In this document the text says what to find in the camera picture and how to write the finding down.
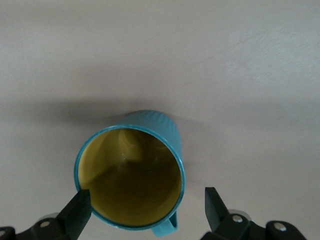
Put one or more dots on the teal mug yellow inside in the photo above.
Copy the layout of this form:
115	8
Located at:
130	175

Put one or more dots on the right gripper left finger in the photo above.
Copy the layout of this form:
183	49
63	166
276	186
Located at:
75	212

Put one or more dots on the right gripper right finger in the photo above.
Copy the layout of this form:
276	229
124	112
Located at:
215	212

